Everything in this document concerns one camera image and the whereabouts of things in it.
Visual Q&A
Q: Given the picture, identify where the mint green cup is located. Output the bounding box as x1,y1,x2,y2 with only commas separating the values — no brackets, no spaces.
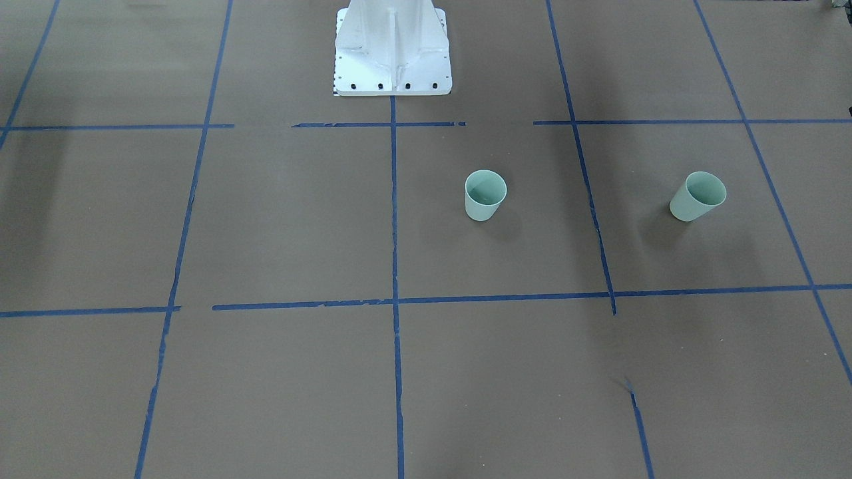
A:
465,170,508,222
669,172,728,222

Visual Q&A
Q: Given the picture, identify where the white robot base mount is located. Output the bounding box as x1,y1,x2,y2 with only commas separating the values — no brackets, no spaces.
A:
333,1,453,96

